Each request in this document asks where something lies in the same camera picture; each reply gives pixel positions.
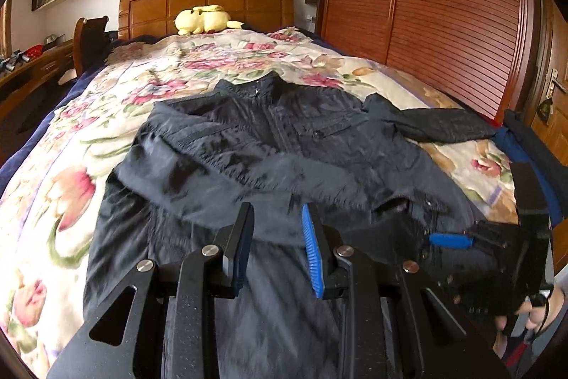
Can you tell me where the floral blanket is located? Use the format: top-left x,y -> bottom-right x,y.
0,27 -> 521,363

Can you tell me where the wooden chair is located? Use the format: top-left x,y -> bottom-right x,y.
72,16 -> 117,78

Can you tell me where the wooden desk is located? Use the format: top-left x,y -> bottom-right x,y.
0,39 -> 76,131

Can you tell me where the blue cloth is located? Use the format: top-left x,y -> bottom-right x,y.
493,109 -> 568,229

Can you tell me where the yellow plush toy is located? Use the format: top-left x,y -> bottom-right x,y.
174,5 -> 244,36

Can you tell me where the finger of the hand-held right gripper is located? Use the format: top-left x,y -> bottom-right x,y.
427,223 -> 511,250

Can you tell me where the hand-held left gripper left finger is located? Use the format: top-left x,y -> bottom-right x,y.
47,202 -> 256,379

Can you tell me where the navy bed sheet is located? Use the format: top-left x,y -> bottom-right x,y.
0,33 -> 147,184

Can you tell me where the person's right hand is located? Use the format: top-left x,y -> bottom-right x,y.
495,294 -> 555,345

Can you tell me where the black jacket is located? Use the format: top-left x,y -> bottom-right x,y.
82,77 -> 498,379

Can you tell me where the wooden door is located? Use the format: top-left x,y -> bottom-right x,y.
530,0 -> 568,167

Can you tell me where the brass door handle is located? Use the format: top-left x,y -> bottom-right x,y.
544,69 -> 561,100

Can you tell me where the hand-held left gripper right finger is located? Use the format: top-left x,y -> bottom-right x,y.
302,202 -> 511,379

